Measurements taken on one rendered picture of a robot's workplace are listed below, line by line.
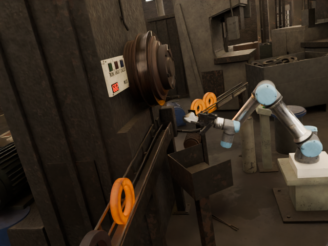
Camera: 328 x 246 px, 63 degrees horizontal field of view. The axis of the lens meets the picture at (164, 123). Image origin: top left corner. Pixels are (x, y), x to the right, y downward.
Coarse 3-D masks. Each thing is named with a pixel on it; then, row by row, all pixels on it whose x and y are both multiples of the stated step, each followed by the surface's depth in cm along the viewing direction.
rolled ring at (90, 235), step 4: (88, 232) 86; (92, 232) 85; (96, 232) 85; (100, 232) 87; (104, 232) 90; (84, 236) 84; (88, 236) 83; (92, 236) 83; (96, 236) 85; (100, 236) 87; (104, 236) 90; (108, 236) 92; (84, 240) 82; (88, 240) 82; (92, 240) 82; (96, 240) 84; (100, 240) 87; (104, 240) 89; (108, 240) 92; (80, 244) 81; (84, 244) 81; (88, 244) 80; (92, 244) 82; (100, 244) 91; (104, 244) 90; (108, 244) 92
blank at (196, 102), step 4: (196, 100) 216; (200, 100) 218; (192, 104) 215; (196, 104) 215; (200, 104) 219; (204, 104) 222; (192, 108) 214; (196, 108) 216; (200, 108) 222; (204, 108) 222; (196, 112) 216
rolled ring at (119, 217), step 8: (120, 184) 106; (128, 184) 114; (112, 192) 104; (120, 192) 105; (128, 192) 117; (112, 200) 103; (120, 200) 105; (128, 200) 117; (112, 208) 102; (120, 208) 104; (128, 208) 115; (112, 216) 103; (120, 216) 103; (120, 224) 108
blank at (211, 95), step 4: (208, 92) 227; (204, 96) 224; (208, 96) 225; (212, 96) 228; (204, 100) 223; (208, 100) 225; (212, 100) 230; (208, 104) 226; (208, 108) 226; (212, 108) 230
